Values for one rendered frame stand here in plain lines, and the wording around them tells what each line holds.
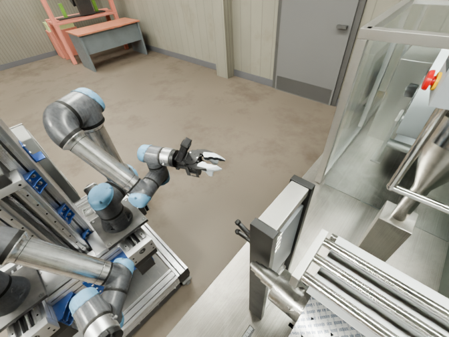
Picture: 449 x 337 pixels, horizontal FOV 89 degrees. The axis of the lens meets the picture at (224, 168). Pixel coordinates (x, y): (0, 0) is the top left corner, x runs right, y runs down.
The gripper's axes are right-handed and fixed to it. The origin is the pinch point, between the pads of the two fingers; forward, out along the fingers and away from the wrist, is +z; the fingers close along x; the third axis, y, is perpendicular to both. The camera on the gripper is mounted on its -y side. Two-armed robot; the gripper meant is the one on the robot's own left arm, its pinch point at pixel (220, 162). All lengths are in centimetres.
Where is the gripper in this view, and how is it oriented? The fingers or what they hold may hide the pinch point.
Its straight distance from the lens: 84.2
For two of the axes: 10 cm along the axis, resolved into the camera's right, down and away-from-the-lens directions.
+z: 9.5, 1.7, -2.7
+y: 1.1, 6.2, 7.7
